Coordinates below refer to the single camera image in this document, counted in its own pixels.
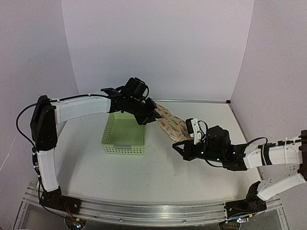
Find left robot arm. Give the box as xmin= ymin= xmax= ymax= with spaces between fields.
xmin=22 ymin=78 xmax=161 ymax=209

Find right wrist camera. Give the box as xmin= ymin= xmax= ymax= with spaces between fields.
xmin=185 ymin=118 xmax=206 ymax=145

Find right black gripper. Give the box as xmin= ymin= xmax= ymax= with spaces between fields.
xmin=173 ymin=140 xmax=224 ymax=164

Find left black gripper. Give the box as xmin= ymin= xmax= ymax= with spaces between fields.
xmin=127 ymin=97 xmax=161 ymax=125

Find aluminium front rail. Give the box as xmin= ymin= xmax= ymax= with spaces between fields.
xmin=13 ymin=186 xmax=289 ymax=230

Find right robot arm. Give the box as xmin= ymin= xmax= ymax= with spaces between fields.
xmin=172 ymin=126 xmax=307 ymax=212

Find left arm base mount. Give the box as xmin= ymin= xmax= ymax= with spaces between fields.
xmin=39 ymin=187 xmax=81 ymax=214

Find patterned beige laundry bag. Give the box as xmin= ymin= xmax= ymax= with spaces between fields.
xmin=155 ymin=104 xmax=192 ymax=143

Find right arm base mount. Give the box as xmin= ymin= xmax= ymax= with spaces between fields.
xmin=224 ymin=181 xmax=267 ymax=220

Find green plastic basket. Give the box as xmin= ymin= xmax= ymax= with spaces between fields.
xmin=101 ymin=112 xmax=146 ymax=156

